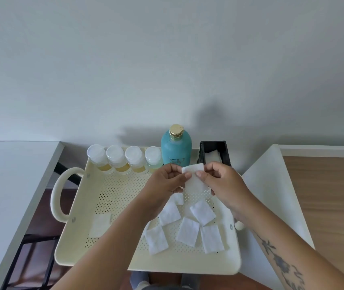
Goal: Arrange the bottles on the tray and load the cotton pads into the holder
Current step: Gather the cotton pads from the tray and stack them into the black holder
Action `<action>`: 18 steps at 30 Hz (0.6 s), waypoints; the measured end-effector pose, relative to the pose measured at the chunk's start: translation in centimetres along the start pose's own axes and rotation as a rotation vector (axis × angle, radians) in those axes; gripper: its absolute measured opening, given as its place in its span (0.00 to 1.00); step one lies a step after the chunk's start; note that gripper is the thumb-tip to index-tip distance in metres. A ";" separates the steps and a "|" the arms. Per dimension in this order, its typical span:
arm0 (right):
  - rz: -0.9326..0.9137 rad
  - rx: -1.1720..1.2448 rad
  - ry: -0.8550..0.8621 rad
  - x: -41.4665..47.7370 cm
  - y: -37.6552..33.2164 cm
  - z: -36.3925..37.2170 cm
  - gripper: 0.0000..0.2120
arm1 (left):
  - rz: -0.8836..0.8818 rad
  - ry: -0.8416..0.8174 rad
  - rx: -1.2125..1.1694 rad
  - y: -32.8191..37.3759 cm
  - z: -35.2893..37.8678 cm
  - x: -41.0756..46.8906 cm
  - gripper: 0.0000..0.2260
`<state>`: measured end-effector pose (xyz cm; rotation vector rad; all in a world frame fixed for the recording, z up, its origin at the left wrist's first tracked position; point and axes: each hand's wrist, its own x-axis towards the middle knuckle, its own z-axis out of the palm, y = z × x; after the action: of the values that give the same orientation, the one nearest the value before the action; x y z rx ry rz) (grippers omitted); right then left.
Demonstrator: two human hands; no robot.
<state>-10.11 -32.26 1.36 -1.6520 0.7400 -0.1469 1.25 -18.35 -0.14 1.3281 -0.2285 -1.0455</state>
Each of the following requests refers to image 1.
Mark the cream perforated tray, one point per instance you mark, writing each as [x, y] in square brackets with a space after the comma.
[78, 238]

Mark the black desk leg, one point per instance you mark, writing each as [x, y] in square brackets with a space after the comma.
[64, 170]

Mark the person's left hand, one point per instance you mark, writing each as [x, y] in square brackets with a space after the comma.
[160, 190]

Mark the person's right forearm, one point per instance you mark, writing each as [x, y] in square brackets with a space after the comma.
[281, 247]

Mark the small clear bottle green liquid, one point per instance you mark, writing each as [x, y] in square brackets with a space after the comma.
[154, 157]

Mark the small clear bottle yellow liquid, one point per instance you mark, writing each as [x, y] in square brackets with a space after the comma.
[135, 158]
[117, 157]
[98, 157]

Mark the person's right hand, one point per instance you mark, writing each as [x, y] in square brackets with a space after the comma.
[229, 190]

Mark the person's left grey sock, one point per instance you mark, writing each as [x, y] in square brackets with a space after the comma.
[135, 279]

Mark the wooden desk with white rim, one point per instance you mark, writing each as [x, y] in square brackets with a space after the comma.
[326, 193]

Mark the cotton pad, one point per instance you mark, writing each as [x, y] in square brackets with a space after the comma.
[194, 181]

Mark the large teal bottle gold cap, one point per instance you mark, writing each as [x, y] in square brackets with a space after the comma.
[175, 151]

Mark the person's left forearm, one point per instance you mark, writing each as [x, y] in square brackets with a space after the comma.
[105, 256]

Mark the person's grey sock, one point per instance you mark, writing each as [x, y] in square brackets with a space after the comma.
[135, 279]
[190, 280]

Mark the white cotton pads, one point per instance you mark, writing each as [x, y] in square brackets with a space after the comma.
[187, 232]

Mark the black metal frame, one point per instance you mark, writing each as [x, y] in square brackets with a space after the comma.
[30, 238]

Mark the person's right grey sock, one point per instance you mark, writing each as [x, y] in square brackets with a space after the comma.
[190, 280]

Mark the black square pad holder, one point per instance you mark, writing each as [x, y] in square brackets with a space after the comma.
[202, 152]

